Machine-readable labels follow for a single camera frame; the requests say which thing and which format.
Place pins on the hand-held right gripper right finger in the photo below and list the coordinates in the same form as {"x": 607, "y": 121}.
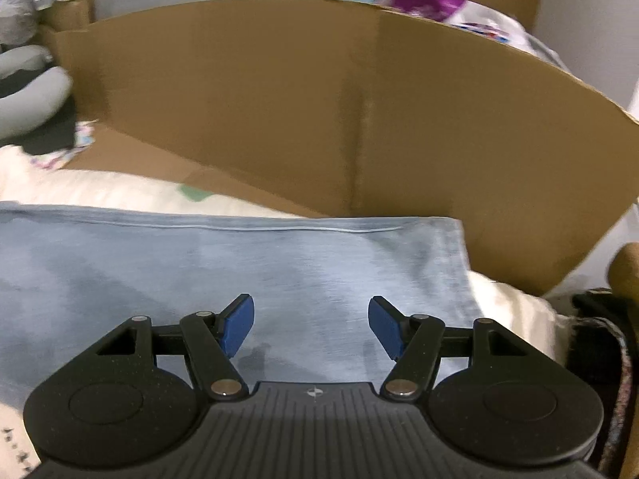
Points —
{"x": 384, "y": 327}

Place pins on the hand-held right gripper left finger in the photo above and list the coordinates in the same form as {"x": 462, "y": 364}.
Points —
{"x": 237, "y": 324}

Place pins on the blue denim jeans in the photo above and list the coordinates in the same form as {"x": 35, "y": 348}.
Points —
{"x": 199, "y": 264}

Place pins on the bear printed cream blanket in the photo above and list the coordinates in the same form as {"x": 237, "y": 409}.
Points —
{"x": 100, "y": 187}

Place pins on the black lace cloth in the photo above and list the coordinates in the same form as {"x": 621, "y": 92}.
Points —
{"x": 604, "y": 349}

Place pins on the brown cardboard sheet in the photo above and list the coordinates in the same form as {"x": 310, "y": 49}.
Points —
{"x": 299, "y": 100}

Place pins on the floral printed small cloth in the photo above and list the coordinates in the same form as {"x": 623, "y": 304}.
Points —
{"x": 85, "y": 134}

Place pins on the mustard folded cloth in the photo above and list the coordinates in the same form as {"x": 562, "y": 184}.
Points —
{"x": 626, "y": 269}

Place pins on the grey neck pillow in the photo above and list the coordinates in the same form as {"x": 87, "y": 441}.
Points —
{"x": 30, "y": 100}

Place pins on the purple printed packet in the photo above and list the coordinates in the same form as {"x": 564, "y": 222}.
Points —
{"x": 449, "y": 10}

